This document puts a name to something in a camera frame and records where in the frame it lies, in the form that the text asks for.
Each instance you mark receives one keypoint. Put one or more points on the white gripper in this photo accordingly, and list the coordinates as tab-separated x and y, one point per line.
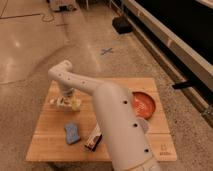
68	92

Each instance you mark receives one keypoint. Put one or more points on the white plastic bottle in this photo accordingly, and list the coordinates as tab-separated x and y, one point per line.
61	102

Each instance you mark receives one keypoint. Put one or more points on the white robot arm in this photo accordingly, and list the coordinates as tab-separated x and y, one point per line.
124	137

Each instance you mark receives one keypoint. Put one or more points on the orange ceramic bowl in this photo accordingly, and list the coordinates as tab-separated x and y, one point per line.
143	104

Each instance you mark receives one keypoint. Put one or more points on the blue sponge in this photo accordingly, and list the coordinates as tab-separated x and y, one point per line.
71	131

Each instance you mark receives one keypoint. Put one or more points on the wooden table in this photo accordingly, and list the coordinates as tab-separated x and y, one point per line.
48	142

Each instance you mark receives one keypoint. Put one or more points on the black and white snack box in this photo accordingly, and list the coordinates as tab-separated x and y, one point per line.
94	139

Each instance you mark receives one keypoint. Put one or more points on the white plastic cup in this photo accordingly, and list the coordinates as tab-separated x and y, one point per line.
144	124

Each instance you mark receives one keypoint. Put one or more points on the black box on floor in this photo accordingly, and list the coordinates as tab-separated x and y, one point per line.
121	25

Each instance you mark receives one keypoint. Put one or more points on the grey device on floor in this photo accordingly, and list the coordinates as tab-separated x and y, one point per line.
61	5

